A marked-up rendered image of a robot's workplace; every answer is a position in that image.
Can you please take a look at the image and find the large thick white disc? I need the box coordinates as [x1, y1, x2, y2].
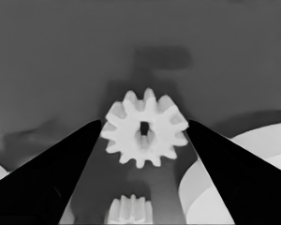
[177, 121, 281, 225]

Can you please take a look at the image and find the white toothed gear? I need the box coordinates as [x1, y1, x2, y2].
[107, 194, 154, 225]
[100, 87, 190, 169]

